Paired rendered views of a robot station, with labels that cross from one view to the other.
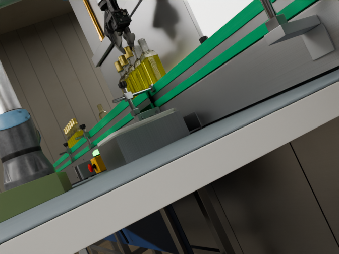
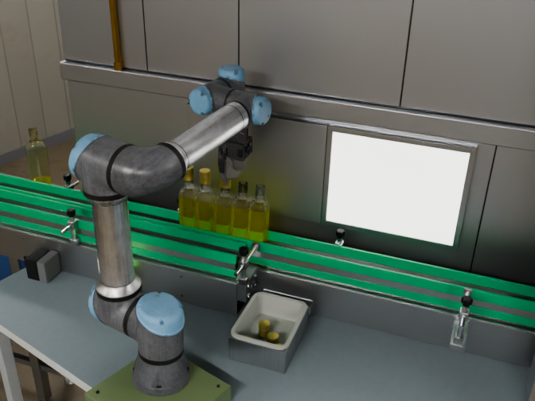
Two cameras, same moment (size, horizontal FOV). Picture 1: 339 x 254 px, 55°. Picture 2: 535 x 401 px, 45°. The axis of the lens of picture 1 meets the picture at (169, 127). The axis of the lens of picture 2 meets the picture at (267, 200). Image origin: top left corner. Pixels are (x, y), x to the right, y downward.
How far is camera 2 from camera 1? 166 cm
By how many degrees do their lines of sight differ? 48
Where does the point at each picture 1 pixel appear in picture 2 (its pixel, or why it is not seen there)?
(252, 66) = (401, 314)
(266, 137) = not seen: outside the picture
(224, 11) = (366, 212)
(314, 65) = (446, 341)
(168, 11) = (294, 157)
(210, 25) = (341, 208)
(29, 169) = (185, 372)
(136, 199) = not seen: outside the picture
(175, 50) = (275, 192)
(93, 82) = not seen: outside the picture
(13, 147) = (176, 352)
